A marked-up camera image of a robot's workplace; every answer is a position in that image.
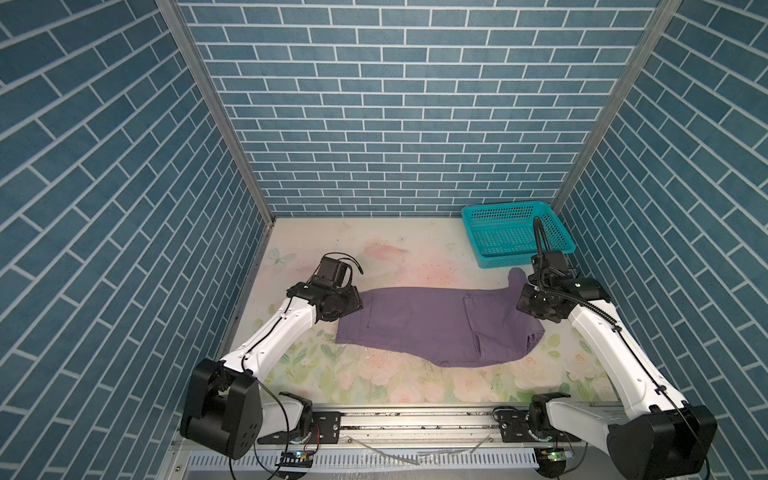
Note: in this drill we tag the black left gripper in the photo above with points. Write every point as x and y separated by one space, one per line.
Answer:
353 302

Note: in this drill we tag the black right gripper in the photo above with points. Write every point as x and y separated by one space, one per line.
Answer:
522 303

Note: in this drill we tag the purple trousers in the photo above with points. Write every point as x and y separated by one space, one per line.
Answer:
451 328

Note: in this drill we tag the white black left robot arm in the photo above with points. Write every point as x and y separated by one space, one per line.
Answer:
228 407

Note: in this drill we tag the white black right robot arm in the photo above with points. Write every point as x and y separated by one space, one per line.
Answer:
658 433

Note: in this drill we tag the teal plastic basket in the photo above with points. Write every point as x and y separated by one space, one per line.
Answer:
502 235

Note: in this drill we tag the left green circuit board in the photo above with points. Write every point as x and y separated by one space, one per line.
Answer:
298 459

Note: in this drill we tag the green circuit board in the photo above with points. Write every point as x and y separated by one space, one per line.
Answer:
298 459
552 455

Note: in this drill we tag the right green circuit board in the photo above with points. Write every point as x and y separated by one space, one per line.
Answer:
552 455

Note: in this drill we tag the left side aluminium rail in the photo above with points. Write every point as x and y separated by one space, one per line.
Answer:
242 298

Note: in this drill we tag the aluminium rail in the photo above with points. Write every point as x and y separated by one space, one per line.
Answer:
242 298
411 425

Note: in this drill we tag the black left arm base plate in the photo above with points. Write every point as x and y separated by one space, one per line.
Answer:
322 428

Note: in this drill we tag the aluminium front rail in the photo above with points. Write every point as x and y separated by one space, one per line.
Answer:
411 425

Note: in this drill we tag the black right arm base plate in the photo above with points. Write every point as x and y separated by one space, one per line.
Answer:
514 428

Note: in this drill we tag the white vented cable duct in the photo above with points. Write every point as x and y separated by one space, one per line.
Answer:
335 460

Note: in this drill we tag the right rear aluminium corner post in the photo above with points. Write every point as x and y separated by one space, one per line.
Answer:
657 24

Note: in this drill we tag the aluminium corner post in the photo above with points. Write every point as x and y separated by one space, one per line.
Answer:
657 24
172 14

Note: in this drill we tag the left rear aluminium corner post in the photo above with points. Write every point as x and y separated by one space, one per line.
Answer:
172 14

